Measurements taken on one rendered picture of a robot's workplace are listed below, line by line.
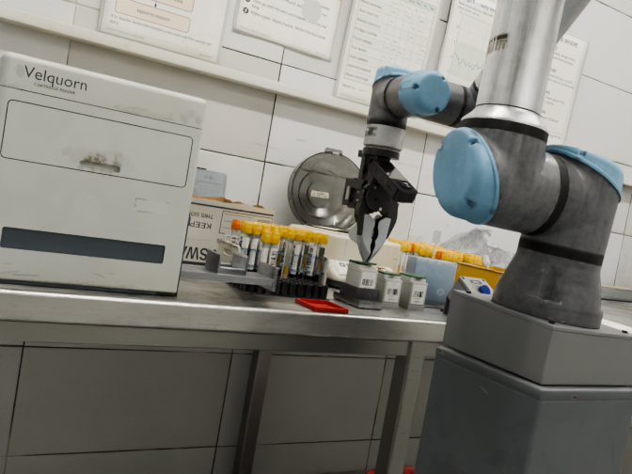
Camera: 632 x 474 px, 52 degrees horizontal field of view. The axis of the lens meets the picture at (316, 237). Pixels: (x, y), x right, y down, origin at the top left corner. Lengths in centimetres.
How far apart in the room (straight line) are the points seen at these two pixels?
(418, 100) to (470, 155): 30
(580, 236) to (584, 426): 25
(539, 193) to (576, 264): 12
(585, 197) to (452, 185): 18
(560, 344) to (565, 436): 12
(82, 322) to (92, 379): 77
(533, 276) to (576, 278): 5
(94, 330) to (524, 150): 63
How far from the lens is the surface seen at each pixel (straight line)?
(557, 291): 93
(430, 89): 113
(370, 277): 123
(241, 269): 106
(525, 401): 89
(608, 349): 98
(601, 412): 98
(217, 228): 133
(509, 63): 90
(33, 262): 96
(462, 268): 151
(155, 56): 162
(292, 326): 106
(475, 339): 97
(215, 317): 100
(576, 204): 92
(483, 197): 84
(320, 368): 194
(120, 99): 97
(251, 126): 173
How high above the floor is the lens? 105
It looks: 3 degrees down
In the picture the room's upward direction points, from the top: 10 degrees clockwise
